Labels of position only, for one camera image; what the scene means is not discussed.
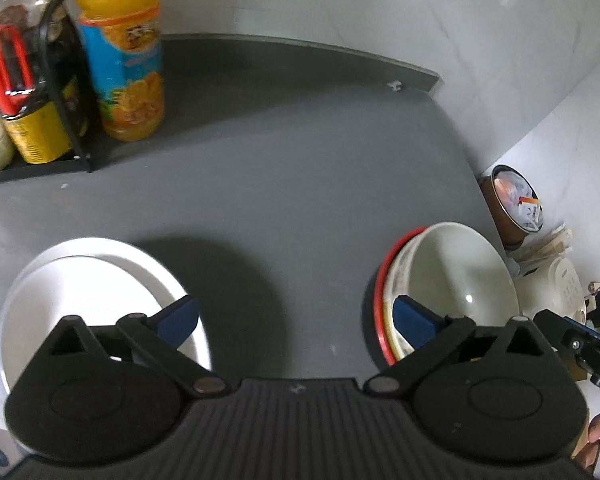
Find large white plate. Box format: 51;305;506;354
7;236;214;376

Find orange juice bottle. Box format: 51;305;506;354
76;0;166;142

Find person's right hand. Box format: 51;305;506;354
572;414;600;474

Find cream patterned bowl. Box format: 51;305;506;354
382;238;414;364

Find red black bowl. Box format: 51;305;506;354
372;226;426;365

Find white bakery plate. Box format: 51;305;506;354
0;254;204;396

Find soy sauce bottle yellow label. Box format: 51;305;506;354
0;6;88;165

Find black metal spice rack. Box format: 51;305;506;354
0;0;102;183

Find brown bin with trash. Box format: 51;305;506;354
479;165;544;252

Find white bowl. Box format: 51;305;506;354
392;222;520;326

